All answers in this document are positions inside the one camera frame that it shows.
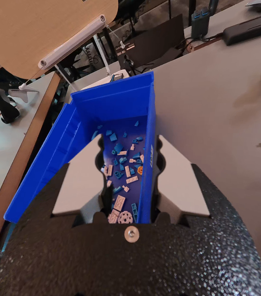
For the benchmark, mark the plywood chair seat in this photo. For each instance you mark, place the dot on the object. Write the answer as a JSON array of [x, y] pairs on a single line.
[[28, 30]]

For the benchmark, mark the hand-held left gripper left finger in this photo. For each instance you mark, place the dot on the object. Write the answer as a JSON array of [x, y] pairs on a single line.
[[75, 185]]

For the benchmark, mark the black cardboard box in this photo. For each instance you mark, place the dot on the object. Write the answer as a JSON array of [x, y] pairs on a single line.
[[153, 41]]

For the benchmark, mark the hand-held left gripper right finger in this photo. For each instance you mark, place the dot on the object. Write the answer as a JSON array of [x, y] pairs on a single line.
[[181, 185]]

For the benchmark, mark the black flat power strip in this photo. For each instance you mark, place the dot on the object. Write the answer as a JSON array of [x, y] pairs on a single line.
[[248, 30]]

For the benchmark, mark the pile of lego pieces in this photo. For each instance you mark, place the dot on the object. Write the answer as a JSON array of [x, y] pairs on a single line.
[[123, 159]]

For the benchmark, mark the white tube under seat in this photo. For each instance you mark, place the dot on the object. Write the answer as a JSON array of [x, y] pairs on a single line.
[[72, 41]]

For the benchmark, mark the blue plastic bin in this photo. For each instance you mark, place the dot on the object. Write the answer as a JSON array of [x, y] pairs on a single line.
[[112, 101]]

